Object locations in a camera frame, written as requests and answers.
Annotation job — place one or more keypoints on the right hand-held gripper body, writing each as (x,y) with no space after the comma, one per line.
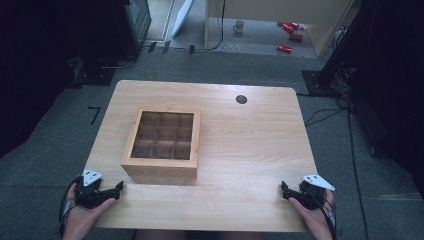
(311,193)

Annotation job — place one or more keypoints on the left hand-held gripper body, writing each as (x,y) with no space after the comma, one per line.
(87,195)

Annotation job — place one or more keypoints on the wooden box with glass lid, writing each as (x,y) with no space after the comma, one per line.
(162,168)

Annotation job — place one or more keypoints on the person's left hand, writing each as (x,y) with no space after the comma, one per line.
(81,218)

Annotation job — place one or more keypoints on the person's right hand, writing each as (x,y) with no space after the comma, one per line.
(313,221)

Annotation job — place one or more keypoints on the black tape corner mark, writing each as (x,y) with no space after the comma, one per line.
(96,115)

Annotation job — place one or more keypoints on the round black table grommet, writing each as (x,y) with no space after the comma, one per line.
(241,99)

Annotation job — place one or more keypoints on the black flat floor base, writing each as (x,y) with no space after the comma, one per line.
(96,75)

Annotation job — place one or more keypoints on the red can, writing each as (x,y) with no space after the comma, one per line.
(296,37)
(284,49)
(290,26)

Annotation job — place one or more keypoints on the black monitor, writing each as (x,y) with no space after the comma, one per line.
(133,23)

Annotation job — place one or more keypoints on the grey mug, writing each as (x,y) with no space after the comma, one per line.
(238,26)

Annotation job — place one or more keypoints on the white board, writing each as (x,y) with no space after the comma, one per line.
(182,16)

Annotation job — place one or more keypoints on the black stand base plate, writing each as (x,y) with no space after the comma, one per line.
(315,83)

